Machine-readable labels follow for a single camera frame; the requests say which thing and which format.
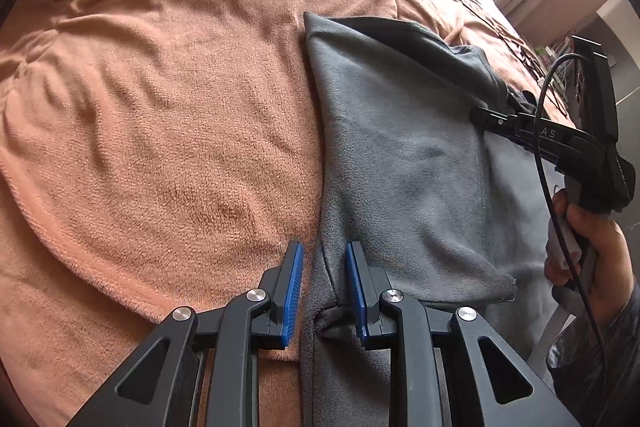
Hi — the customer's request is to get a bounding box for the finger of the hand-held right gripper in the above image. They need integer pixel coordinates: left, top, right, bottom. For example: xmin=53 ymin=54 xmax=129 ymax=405
xmin=470 ymin=106 xmax=538 ymax=145

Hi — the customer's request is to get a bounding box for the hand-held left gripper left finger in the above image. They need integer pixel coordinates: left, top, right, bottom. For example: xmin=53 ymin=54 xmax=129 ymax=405
xmin=65 ymin=241 xmax=306 ymax=427

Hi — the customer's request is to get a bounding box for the person's right hand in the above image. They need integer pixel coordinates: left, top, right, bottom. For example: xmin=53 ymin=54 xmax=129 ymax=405
xmin=544 ymin=188 xmax=635 ymax=333

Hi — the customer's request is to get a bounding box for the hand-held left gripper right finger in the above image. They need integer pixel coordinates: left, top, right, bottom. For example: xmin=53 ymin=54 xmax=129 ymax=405
xmin=345 ymin=241 xmax=583 ymax=427

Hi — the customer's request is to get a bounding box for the grey fleece garment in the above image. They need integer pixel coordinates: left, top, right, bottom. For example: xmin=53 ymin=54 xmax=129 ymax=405
xmin=300 ymin=11 xmax=576 ymax=427

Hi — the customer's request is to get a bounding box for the person's right forearm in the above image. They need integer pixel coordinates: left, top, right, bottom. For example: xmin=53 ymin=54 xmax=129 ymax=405
xmin=546 ymin=277 xmax=640 ymax=427

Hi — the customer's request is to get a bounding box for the thin black cable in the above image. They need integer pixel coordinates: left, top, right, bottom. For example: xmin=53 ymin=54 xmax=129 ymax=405
xmin=427 ymin=0 xmax=551 ymax=108

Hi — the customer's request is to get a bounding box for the orange blanket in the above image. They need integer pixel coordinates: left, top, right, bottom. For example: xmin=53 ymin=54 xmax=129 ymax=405
xmin=0 ymin=0 xmax=551 ymax=427

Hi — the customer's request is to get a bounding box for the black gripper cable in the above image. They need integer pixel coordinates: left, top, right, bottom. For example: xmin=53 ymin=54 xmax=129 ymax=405
xmin=532 ymin=53 xmax=614 ymax=413

